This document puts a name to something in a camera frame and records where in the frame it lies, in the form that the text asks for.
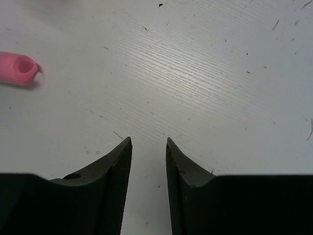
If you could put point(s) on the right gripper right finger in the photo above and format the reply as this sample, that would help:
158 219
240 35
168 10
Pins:
202 203

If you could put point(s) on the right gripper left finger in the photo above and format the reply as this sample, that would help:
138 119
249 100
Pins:
89 201

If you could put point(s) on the pink capped eraser bottle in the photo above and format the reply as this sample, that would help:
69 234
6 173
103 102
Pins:
17 69

